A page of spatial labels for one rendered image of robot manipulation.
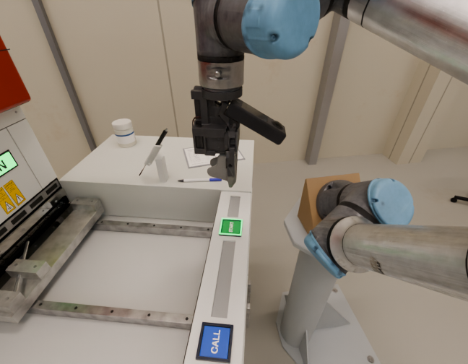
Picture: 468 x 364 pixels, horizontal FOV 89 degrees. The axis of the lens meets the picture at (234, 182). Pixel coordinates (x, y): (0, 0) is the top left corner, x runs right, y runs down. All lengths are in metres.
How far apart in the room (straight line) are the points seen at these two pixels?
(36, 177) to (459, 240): 0.93
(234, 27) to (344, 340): 1.51
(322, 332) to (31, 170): 1.47
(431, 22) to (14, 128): 0.86
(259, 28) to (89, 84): 2.22
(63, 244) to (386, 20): 0.84
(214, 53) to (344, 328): 1.50
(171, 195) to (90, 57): 1.76
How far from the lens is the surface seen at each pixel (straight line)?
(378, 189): 0.62
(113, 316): 0.68
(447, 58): 0.35
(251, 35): 0.31
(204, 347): 0.48
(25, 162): 0.88
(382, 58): 2.85
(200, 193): 0.76
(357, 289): 1.81
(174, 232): 0.80
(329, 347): 1.56
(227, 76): 0.40
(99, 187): 0.89
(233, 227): 0.62
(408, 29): 0.36
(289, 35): 0.30
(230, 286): 0.53
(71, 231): 0.87
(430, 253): 0.38
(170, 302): 0.69
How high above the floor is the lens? 1.42
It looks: 36 degrees down
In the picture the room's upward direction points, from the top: straight up
